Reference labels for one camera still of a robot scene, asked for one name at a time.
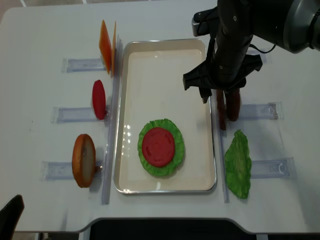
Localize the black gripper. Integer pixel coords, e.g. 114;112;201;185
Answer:
183;6;263;104

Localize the brown meat patty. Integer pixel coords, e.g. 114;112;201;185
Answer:
216;90;226;131
225;88;241;122

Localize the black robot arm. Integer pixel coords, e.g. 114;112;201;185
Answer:
183;0;320;102

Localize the green lettuce leaf on tray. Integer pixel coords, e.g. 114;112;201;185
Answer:
137;118;185;177

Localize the upright green lettuce leaf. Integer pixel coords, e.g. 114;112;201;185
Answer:
224;129;252;199

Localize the red tomato slice on tray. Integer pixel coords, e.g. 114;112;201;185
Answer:
141;127;175;168

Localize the orange cheese slice right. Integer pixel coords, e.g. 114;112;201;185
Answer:
111;21;117;76

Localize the orange cheese slice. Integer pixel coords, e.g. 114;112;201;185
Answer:
111;21;117;76
99;20;112;74

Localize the upright red tomato slice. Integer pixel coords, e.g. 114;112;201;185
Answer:
92;80;107;120

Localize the orange cheese slice left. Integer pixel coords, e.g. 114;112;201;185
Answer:
99;20;112;74

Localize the white rectangular metal tray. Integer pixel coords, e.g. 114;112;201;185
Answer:
113;38;217;194

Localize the clear acrylic rack right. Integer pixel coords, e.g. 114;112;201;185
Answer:
209;29;297;204

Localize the upright cut bun half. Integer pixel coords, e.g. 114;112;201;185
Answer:
72;133;96;188

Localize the black chair corner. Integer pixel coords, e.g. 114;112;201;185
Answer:
0;194;25;240

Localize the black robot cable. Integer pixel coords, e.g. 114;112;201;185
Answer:
249;42;278;54

